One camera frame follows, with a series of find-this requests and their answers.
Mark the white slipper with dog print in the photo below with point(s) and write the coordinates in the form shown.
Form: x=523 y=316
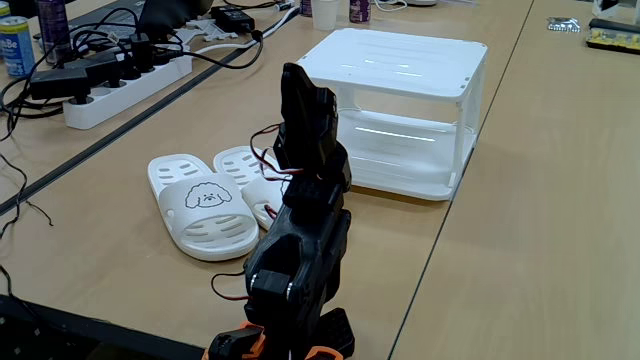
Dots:
x=240 y=162
x=200 y=220

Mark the white plastic shoe rack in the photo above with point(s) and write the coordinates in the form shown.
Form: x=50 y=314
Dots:
x=400 y=60

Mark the white paper cup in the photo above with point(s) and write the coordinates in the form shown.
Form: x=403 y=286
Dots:
x=325 y=15

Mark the black power adapter brick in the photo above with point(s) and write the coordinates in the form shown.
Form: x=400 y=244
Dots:
x=232 y=19

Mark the black power plug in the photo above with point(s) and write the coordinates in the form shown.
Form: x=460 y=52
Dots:
x=141 y=52

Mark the orange and black table clamp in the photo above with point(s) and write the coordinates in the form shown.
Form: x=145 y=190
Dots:
x=335 y=330
x=235 y=342

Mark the white power strip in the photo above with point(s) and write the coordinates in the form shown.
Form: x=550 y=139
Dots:
x=125 y=95

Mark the black plug adapter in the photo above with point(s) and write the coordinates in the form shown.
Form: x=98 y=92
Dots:
x=97 y=67
x=60 y=82

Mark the silver foil packet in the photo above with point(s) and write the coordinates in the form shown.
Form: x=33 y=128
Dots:
x=564 y=24

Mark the tall purple drink can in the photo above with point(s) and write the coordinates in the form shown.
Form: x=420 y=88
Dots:
x=54 y=25

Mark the blue drink can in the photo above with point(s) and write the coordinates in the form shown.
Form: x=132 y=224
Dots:
x=17 y=50

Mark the yellow and black box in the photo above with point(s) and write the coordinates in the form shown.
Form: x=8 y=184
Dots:
x=612 y=36

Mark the clear plastic box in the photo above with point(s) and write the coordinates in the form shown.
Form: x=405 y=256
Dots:
x=617 y=10

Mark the white printed bracket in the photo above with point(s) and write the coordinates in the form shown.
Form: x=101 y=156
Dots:
x=207 y=31

